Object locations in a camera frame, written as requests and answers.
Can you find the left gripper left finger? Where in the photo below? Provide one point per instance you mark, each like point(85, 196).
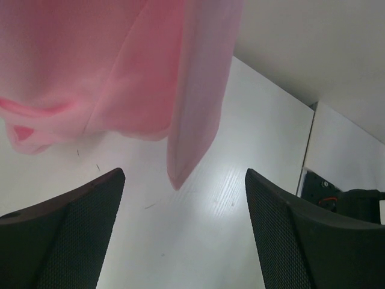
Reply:
point(61, 242)

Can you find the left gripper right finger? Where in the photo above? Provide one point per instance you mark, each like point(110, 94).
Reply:
point(301, 245)

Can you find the pink t shirt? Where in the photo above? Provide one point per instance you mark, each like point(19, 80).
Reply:
point(145, 69)

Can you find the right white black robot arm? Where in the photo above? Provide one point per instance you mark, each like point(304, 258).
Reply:
point(357, 204)

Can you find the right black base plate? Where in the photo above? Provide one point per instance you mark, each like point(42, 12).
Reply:
point(319, 191)

